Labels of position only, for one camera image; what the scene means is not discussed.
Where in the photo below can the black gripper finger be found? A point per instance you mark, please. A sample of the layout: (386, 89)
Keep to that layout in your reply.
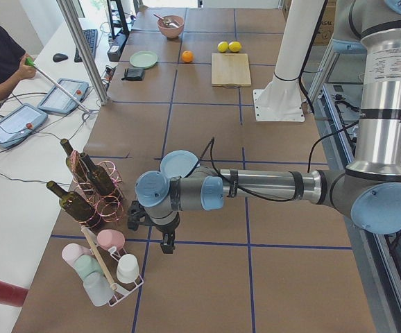
(167, 247)

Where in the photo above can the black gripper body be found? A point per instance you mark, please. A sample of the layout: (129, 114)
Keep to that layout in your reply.
(167, 229)

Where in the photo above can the light blue plate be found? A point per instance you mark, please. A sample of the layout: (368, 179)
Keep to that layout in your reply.
(178, 163)

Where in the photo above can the orange fruit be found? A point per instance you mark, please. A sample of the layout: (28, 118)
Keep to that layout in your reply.
(187, 56)

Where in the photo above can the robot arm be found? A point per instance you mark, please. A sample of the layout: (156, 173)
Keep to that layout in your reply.
(367, 191)

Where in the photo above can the light green plate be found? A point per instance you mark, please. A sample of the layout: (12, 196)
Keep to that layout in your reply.
(143, 59)

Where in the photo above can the white cup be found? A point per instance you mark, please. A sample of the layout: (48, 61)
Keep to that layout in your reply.
(127, 269)

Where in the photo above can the pink cup upper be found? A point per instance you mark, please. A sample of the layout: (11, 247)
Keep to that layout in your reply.
(109, 238)

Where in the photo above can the grey cup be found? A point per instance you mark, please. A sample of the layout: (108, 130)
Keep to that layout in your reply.
(98, 289)

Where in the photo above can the brown glass bottle middle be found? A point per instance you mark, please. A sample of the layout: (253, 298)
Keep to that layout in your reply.
(98, 176)

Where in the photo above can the brown glass bottle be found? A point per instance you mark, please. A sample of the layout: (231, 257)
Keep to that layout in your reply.
(72, 162)
(77, 207)
(98, 176)

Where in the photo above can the mint green cup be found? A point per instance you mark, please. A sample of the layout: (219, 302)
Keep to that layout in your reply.
(85, 265)

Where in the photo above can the pale pink cup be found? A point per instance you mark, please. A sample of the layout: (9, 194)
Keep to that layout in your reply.
(71, 252)

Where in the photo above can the brown glass bottle lower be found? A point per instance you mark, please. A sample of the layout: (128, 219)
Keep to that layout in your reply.
(77, 207)

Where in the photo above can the brown glass bottle upper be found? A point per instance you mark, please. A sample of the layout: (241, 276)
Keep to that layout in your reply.
(72, 162)

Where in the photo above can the dark folded cloth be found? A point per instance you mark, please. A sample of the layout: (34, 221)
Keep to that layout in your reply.
(133, 74)

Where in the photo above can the teach pendant far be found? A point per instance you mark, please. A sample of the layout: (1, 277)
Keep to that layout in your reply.
(57, 102)

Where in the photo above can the teach pendant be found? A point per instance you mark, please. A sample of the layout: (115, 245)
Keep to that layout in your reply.
(57, 102)
(19, 124)

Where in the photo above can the bamboo cutting board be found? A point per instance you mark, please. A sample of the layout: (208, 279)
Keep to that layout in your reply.
(230, 70)

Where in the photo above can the teach pendant near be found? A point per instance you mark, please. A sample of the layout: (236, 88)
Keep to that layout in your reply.
(19, 124)

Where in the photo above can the red cylinder tube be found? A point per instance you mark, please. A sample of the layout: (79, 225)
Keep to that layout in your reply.
(12, 295)

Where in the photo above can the lemon near board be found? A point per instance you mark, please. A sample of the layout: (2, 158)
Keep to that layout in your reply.
(223, 47)

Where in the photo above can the lemon far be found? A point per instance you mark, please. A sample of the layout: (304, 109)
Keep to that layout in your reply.
(234, 47)

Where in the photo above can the pink bowl with utensils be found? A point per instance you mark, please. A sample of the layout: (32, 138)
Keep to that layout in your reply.
(171, 26)

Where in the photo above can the black computer mouse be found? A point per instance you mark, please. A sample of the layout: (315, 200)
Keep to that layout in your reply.
(59, 57)

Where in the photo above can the black keyboard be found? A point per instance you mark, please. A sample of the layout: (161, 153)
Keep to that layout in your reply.
(91, 37)

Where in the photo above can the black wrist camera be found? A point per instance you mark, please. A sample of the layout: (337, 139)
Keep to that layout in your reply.
(137, 216)

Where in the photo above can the white wire cup rack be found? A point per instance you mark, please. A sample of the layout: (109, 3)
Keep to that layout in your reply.
(121, 290)

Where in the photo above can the copper wire bottle rack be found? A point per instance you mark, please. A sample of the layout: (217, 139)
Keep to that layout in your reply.
(110, 208)

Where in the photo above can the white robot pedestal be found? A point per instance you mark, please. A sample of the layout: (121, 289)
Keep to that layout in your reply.
(281, 99)

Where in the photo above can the green handled reach stick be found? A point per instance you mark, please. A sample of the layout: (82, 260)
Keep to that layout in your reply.
(30, 62)

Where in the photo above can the aluminium frame post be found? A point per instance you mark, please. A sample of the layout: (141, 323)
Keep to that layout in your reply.
(71, 18)

